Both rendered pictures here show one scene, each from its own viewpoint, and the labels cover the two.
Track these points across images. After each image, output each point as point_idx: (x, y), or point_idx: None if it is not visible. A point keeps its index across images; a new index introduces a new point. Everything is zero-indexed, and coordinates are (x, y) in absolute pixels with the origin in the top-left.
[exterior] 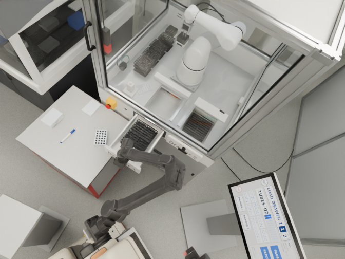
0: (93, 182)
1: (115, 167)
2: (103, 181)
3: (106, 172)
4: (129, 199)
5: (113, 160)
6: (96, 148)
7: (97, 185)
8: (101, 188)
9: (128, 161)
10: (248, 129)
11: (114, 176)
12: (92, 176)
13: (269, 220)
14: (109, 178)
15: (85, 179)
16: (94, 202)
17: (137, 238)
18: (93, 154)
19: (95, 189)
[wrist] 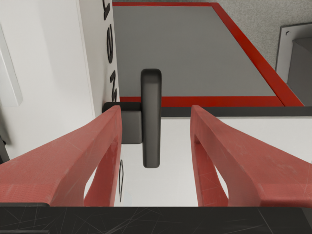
0: (252, 85)
1: (122, 22)
2: (186, 29)
3: (168, 48)
4: None
5: (117, 70)
6: (135, 186)
7: (224, 47)
8: (198, 14)
9: (84, 219)
10: None
11: (135, 0)
12: (263, 132)
13: None
14: (160, 18)
15: (291, 142)
16: (221, 2)
17: None
18: (168, 181)
19: (234, 39)
